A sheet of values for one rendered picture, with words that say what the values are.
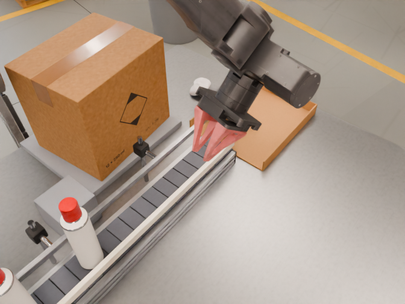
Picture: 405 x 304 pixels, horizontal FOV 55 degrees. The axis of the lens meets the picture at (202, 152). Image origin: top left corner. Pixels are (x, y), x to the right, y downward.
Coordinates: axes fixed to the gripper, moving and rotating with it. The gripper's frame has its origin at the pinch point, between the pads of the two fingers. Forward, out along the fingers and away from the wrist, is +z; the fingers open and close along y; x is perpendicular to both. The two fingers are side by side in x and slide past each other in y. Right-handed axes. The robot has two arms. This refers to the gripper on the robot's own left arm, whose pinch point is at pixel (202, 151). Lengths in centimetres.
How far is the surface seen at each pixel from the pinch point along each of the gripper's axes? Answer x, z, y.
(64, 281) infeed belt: -2.5, 40.3, -11.0
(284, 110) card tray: 61, -6, -19
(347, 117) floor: 196, -8, -42
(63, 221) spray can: -9.3, 24.2, -12.1
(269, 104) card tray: 60, -5, -25
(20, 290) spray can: -15.4, 34.9, -7.6
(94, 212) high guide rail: 1.4, 26.6, -16.0
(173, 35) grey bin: 168, 7, -177
